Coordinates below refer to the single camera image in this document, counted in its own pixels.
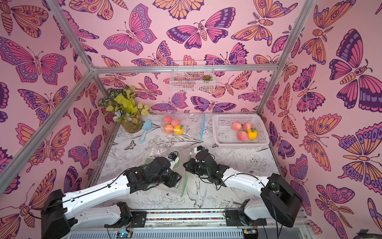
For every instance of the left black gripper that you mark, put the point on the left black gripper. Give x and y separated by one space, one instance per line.
172 179

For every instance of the white plastic basket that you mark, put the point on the white plastic basket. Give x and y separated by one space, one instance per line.
225 136

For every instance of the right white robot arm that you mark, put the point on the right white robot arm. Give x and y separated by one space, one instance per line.
280 201

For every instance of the clear blue-zipper zip bag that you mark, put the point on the clear blue-zipper zip bag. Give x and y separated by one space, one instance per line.
188 126

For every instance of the green printed zip bag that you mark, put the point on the green printed zip bag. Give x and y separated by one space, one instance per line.
185 155

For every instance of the white wire wall basket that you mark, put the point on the white wire wall basket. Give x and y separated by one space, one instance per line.
187 76

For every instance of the potted green plant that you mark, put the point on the potted green plant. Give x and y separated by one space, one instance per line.
120 106

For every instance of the small succulent in wire basket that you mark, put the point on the small succulent in wire basket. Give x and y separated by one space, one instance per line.
207 78

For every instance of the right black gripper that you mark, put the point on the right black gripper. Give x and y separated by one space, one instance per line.
192 166

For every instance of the yellow bell pepper toy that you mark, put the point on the yellow bell pepper toy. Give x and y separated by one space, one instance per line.
252 134

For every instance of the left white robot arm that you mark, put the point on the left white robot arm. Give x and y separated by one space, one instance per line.
64 212

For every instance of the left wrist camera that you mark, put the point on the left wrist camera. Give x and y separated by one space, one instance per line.
174 157

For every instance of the yellow-orange peach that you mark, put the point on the yellow-orange peach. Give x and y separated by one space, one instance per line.
179 130

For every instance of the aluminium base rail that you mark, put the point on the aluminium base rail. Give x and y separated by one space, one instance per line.
195 224

